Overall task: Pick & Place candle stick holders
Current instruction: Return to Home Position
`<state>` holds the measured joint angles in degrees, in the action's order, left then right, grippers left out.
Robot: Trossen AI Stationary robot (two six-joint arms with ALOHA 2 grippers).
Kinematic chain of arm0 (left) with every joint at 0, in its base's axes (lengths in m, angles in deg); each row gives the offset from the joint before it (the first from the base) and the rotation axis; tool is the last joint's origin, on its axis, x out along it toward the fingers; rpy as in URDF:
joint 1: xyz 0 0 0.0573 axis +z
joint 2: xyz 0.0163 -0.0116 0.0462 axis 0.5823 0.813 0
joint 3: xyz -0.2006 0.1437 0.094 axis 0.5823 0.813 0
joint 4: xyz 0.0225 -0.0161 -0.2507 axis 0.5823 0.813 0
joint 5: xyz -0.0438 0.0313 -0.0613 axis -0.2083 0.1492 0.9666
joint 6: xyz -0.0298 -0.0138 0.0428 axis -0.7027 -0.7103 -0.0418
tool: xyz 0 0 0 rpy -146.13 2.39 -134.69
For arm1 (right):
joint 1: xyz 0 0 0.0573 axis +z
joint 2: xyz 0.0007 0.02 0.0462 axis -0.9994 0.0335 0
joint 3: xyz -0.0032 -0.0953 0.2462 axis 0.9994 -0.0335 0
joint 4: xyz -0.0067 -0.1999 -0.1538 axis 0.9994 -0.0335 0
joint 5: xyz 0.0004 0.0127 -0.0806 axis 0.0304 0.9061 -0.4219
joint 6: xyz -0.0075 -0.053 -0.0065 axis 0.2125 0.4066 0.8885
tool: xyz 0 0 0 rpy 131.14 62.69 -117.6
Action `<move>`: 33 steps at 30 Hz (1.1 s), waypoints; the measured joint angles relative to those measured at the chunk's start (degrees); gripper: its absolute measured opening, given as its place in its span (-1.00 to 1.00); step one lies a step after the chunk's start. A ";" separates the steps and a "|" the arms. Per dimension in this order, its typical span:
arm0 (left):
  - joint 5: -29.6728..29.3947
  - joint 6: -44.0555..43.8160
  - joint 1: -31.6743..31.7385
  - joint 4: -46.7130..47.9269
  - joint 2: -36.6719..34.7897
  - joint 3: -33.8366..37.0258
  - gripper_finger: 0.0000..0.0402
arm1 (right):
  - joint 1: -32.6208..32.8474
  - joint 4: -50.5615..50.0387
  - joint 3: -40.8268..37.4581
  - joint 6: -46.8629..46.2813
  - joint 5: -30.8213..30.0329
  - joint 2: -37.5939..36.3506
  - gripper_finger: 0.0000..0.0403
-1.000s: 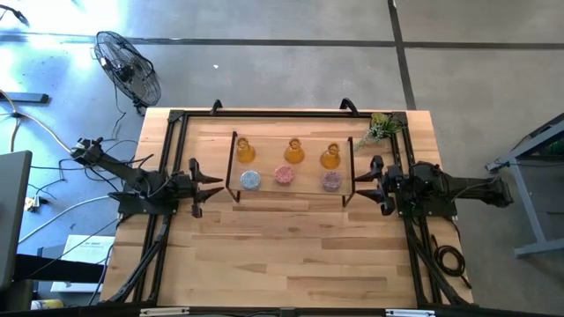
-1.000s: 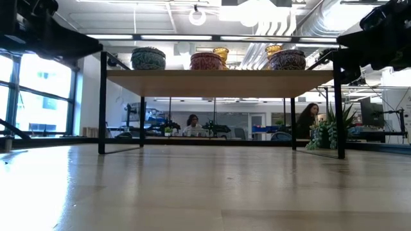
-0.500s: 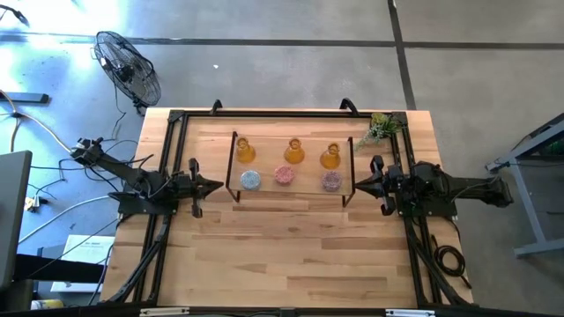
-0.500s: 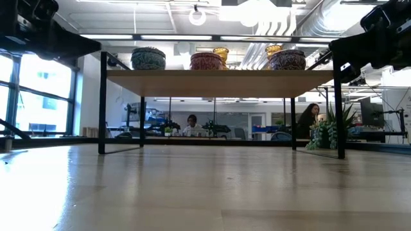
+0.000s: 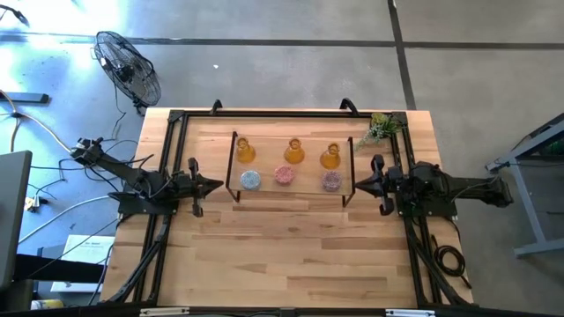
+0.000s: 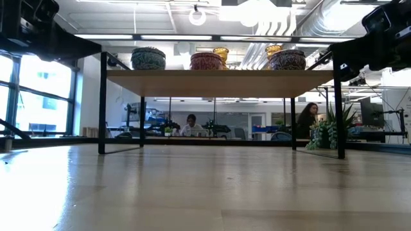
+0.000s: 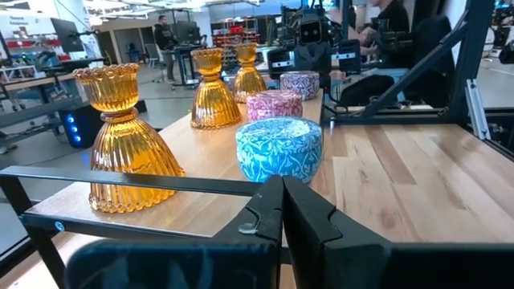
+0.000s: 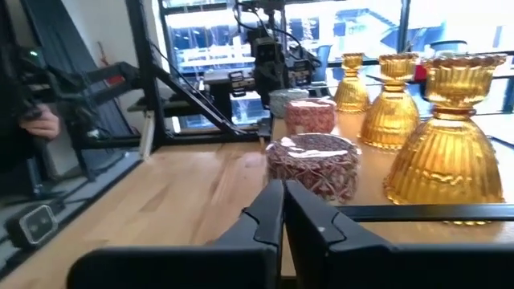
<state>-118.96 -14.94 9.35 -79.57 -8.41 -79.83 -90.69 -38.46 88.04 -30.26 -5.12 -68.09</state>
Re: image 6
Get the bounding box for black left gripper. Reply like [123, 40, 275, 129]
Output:
[0, 0, 102, 62]

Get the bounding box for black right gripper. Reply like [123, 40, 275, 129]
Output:
[329, 0, 411, 81]

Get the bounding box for purple patterned candle tin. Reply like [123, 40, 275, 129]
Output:
[268, 49, 307, 71]

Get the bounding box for amber glass candle holder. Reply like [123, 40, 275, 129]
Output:
[265, 44, 284, 70]

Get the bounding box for blue patterned candle tin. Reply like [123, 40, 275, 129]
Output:
[130, 47, 167, 71]

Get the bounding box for gold vase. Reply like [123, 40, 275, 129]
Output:
[212, 47, 230, 71]

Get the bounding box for pink patterned candle tin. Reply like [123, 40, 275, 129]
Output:
[189, 52, 224, 71]

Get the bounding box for black ceiling spotlights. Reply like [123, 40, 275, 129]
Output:
[348, 76, 367, 87]

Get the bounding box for black computer monitor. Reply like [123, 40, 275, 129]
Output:
[359, 97, 385, 128]

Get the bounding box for person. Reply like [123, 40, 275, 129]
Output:
[179, 114, 205, 137]
[295, 102, 319, 141]

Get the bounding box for green artificial plant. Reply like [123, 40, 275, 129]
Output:
[305, 102, 358, 151]

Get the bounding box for black diagonal bar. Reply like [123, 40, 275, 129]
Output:
[0, 115, 33, 140]

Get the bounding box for blue box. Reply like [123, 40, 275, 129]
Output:
[251, 125, 274, 134]

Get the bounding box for wooden shelf black metal legs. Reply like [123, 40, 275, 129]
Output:
[98, 51, 346, 160]

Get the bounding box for black bar with light strips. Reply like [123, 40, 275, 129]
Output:
[74, 33, 356, 45]

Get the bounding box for dark office chair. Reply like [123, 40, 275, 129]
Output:
[233, 127, 247, 141]

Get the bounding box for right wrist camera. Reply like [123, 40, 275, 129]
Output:
[362, 4, 394, 33]

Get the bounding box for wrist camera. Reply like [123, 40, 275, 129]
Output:
[19, 0, 60, 26]
[362, 4, 394, 33]

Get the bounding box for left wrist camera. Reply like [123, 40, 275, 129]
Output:
[19, 0, 60, 26]

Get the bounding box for large window black frame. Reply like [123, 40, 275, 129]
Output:
[0, 53, 80, 137]

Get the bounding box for silver ventilation duct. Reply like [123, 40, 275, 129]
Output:
[284, 0, 373, 67]

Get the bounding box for black aluminium table frame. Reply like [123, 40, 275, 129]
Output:
[0, 136, 411, 155]

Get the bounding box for white ring light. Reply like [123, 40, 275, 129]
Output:
[188, 5, 207, 28]

